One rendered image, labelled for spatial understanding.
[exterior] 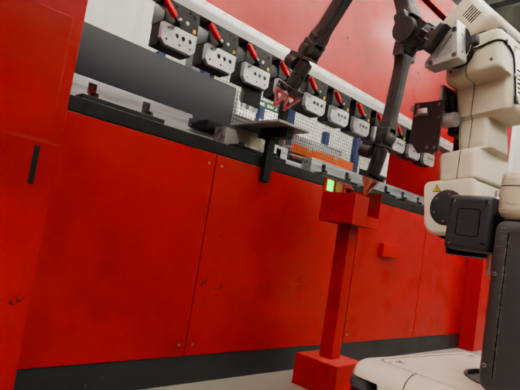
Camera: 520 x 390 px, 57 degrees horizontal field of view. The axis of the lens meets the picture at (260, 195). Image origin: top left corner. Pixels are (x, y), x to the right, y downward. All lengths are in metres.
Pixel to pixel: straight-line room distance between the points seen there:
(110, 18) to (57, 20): 5.04
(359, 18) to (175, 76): 1.01
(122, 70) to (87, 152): 0.89
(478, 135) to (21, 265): 1.29
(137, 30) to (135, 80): 4.20
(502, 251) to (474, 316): 2.53
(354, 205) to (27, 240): 1.16
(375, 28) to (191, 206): 1.60
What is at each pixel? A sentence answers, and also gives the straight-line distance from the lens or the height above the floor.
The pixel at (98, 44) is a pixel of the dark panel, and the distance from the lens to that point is 2.31.
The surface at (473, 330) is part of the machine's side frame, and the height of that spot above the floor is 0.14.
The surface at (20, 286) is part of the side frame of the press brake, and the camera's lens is 1.37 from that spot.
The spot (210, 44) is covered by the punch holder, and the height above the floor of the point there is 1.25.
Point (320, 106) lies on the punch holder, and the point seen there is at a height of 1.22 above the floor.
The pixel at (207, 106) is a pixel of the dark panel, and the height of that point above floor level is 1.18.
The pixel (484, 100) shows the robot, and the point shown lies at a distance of 1.56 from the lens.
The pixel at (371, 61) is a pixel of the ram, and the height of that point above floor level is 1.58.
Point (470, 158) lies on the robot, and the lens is 1.49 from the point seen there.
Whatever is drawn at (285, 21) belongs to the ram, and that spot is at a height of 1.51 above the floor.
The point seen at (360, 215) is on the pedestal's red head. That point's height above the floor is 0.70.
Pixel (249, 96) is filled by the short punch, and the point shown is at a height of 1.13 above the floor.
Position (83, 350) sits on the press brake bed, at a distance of 1.61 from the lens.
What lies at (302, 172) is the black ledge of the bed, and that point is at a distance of 2.11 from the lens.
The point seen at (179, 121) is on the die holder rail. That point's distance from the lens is 1.83.
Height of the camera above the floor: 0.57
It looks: 5 degrees up
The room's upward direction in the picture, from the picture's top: 9 degrees clockwise
